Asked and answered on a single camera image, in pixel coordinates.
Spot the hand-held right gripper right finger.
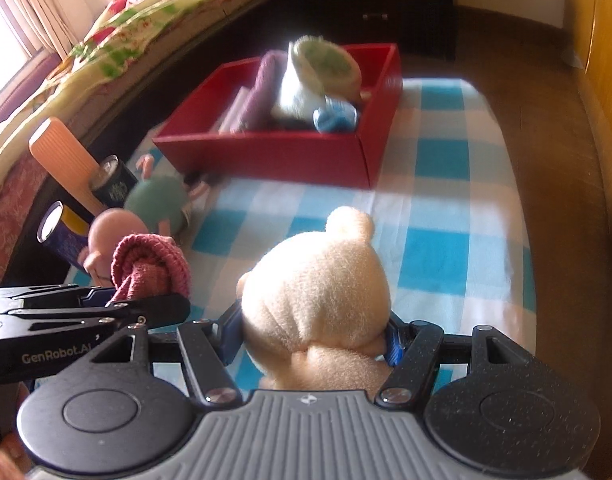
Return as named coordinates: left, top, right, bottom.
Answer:
left=375, top=311, right=540, bottom=409

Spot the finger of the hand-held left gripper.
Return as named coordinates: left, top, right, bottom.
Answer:
left=0, top=283, right=118, bottom=313
left=6, top=295, right=191, bottom=335

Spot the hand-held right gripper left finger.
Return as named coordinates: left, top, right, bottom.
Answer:
left=86, top=302, right=247, bottom=407

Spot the pink knit sock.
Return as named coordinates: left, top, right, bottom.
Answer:
left=109, top=233, right=191, bottom=307

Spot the cream teddy bear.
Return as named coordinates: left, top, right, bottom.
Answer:
left=236, top=205, right=395, bottom=392

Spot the red cardboard box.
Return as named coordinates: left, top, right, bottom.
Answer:
left=151, top=42, right=403, bottom=190

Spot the blue yellow can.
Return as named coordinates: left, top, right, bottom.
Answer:
left=36, top=200, right=97, bottom=274

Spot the dark drink can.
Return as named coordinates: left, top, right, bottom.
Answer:
left=88, top=156, right=140, bottom=210

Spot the orange ribbed bottle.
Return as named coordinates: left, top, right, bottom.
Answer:
left=28, top=116, right=105, bottom=217

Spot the blue white checkered cloth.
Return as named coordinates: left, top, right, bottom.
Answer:
left=66, top=77, right=536, bottom=397

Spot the maroon cloth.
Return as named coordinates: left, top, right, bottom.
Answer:
left=0, top=52, right=63, bottom=127

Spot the blue white sock roll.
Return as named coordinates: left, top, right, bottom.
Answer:
left=313, top=98, right=359, bottom=135

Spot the purple rolled cloth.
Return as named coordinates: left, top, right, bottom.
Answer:
left=235, top=50, right=287, bottom=134

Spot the white green patterned cloth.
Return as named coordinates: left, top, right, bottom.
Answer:
left=273, top=35, right=365, bottom=122

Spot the beige curtain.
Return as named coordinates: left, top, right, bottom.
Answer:
left=0, top=0, right=133, bottom=62

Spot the floral bed blanket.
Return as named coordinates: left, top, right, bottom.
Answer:
left=0, top=0, right=289, bottom=202

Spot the light wooden wardrobe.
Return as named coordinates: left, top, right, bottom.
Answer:
left=560, top=0, right=612, bottom=480

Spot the dark wooden nightstand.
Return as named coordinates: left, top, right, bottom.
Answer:
left=286, top=0, right=459, bottom=59

